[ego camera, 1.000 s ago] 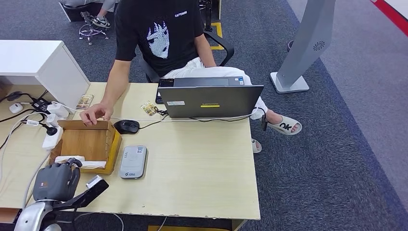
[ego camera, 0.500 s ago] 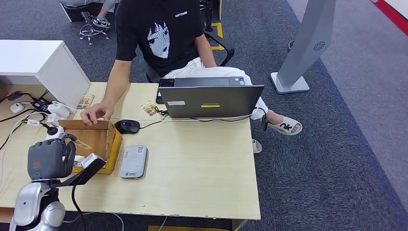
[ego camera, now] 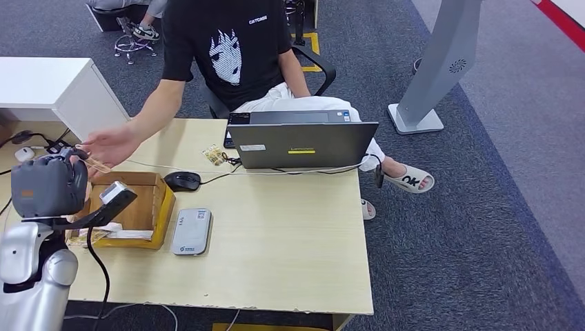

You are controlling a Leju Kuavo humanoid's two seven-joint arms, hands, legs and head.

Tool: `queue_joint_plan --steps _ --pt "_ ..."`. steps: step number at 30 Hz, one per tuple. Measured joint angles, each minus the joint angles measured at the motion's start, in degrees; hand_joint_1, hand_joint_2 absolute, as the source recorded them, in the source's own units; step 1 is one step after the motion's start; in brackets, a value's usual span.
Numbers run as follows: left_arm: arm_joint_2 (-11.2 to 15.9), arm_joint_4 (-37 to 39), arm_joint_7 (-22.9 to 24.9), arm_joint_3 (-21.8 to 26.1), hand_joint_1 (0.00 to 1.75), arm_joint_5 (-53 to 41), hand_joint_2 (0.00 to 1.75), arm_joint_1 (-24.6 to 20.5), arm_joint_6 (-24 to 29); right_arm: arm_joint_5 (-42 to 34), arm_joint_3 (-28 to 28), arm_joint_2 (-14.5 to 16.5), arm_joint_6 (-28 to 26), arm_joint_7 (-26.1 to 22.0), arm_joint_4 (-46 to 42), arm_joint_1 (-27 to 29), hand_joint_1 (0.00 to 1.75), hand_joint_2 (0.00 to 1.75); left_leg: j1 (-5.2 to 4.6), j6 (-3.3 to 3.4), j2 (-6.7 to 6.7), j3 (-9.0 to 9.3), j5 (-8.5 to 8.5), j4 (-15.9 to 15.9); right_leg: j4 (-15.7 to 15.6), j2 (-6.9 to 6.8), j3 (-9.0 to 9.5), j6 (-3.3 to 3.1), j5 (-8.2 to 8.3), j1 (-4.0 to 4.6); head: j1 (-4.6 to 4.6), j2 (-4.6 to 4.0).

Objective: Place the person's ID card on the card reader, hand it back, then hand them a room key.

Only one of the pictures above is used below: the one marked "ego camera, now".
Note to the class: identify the white cabinet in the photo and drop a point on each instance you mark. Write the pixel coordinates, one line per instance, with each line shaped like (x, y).
(39, 84)

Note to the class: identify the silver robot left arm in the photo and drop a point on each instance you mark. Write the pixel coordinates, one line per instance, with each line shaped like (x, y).
(27, 274)

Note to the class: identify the background person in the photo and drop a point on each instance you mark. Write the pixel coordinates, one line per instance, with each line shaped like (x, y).
(146, 33)

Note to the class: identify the black power adapter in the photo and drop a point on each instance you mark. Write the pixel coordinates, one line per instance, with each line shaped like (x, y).
(56, 146)

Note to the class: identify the grey card reader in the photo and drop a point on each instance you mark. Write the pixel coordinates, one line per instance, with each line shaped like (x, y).
(191, 232)

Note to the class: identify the person's right hand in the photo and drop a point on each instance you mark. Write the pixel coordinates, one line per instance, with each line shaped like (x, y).
(112, 146)

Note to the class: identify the chrome stool base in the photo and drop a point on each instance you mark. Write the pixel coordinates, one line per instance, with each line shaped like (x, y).
(131, 45)

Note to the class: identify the white computer mouse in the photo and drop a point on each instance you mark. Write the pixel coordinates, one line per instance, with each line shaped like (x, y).
(24, 154)

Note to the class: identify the black office chair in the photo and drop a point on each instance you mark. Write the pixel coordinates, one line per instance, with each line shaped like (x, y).
(324, 68)

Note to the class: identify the person's right beige sandal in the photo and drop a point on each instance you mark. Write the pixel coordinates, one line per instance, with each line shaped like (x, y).
(367, 210)

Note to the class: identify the person's beige sandal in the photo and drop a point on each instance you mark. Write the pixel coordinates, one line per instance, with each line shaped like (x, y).
(409, 181)
(367, 210)

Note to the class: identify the white card bundle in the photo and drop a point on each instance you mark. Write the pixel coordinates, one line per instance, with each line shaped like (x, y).
(132, 235)

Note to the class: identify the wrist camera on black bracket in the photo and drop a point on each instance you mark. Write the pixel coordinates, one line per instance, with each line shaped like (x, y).
(114, 194)

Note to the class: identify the person's right forearm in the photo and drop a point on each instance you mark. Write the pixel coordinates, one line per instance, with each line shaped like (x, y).
(157, 107)

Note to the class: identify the grey laptop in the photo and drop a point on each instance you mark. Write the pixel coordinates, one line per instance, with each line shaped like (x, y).
(302, 145)

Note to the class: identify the open cardboard box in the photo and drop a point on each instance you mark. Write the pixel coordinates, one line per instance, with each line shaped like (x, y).
(146, 210)

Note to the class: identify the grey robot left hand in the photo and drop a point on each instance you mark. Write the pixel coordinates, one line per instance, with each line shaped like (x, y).
(45, 187)

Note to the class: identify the person's left forearm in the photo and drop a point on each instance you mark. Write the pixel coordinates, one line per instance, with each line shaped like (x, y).
(296, 75)

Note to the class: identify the person's left beige sandal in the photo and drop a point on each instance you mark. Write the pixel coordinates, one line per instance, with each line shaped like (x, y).
(409, 181)

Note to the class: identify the grey kiosk stand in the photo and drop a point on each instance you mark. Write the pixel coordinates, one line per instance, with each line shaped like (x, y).
(436, 68)

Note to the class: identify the black computer mouse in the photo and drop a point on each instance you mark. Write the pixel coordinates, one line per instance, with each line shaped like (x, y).
(183, 182)

